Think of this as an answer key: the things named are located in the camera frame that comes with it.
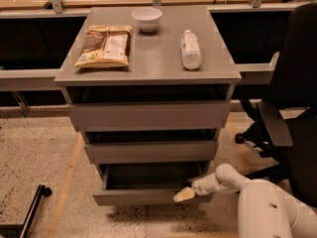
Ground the black chair leg with caster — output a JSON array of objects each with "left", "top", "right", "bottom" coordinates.
[{"left": 0, "top": 184, "right": 53, "bottom": 238}]

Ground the white plastic bottle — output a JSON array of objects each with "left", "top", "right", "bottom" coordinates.
[{"left": 181, "top": 30, "right": 202, "bottom": 69}]

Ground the grey drawer cabinet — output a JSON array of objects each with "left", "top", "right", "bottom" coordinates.
[{"left": 53, "top": 5, "right": 242, "bottom": 183}]

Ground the grey drawer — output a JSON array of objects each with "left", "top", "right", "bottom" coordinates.
[
  {"left": 67, "top": 101, "right": 230, "bottom": 132},
  {"left": 93, "top": 161, "right": 206, "bottom": 206},
  {"left": 85, "top": 141, "right": 218, "bottom": 164}
]

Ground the grey top drawer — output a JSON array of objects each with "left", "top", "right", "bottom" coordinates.
[{"left": 67, "top": 101, "right": 230, "bottom": 132}]

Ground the grey metal desk frame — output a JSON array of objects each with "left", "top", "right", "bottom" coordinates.
[{"left": 0, "top": 0, "right": 315, "bottom": 112}]

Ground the grey middle drawer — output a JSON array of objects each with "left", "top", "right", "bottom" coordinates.
[{"left": 85, "top": 141, "right": 218, "bottom": 164}]

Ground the black office chair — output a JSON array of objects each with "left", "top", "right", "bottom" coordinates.
[{"left": 235, "top": 2, "right": 317, "bottom": 207}]

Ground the brown yellow snack bag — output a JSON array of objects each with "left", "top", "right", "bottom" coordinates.
[{"left": 74, "top": 25, "right": 132, "bottom": 68}]

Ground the white ceramic bowl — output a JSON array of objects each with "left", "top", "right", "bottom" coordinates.
[{"left": 132, "top": 7, "right": 162, "bottom": 33}]

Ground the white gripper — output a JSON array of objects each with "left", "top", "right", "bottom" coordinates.
[{"left": 173, "top": 174, "right": 227, "bottom": 202}]

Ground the grey bottom drawer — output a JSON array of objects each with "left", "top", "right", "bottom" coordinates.
[{"left": 93, "top": 161, "right": 206, "bottom": 206}]

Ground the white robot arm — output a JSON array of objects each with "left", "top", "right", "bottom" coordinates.
[{"left": 173, "top": 164, "right": 317, "bottom": 238}]

